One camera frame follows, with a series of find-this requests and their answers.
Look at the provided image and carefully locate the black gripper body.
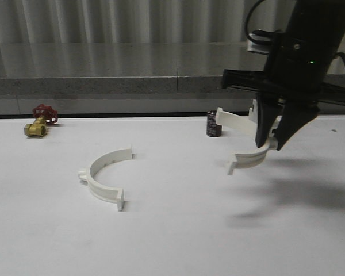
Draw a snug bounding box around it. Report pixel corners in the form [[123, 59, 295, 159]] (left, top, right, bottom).
[[221, 30, 345, 105]]

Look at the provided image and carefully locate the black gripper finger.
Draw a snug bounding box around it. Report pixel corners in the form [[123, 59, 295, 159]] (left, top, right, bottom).
[[255, 91, 283, 148], [275, 102, 319, 151]]

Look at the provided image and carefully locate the white half-ring clamp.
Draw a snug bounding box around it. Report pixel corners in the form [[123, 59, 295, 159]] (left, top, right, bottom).
[[78, 145, 132, 212], [216, 107, 278, 175]]

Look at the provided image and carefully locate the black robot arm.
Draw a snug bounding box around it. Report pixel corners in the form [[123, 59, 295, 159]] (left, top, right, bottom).
[[221, 1, 345, 150]]

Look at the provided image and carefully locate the black cylindrical capacitor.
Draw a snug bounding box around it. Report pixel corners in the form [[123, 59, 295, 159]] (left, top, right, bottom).
[[206, 110, 222, 137]]

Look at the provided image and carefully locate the brass valve with red handwheel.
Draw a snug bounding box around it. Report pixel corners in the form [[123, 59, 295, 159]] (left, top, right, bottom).
[[24, 104, 58, 137]]

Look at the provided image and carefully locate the grey stone counter ledge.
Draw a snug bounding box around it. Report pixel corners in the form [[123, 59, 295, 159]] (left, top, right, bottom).
[[0, 40, 345, 97]]

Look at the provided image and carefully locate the white circuit breaker red switch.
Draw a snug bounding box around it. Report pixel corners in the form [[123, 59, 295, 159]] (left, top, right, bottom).
[[248, 99, 282, 130]]

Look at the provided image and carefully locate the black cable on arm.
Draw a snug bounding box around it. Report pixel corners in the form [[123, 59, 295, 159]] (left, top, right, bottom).
[[243, 0, 345, 95]]

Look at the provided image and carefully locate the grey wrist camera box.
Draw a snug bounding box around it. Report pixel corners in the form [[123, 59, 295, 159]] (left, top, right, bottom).
[[247, 30, 274, 55]]

